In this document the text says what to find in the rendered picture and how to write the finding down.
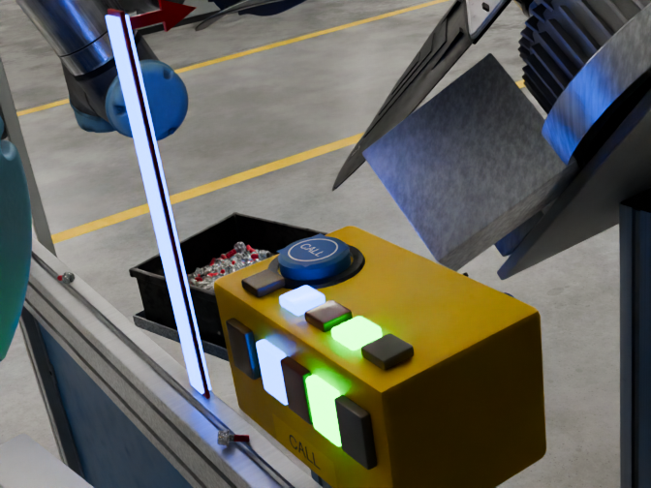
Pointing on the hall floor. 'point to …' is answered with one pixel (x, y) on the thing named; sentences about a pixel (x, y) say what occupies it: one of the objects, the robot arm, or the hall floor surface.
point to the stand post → (635, 340)
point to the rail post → (47, 390)
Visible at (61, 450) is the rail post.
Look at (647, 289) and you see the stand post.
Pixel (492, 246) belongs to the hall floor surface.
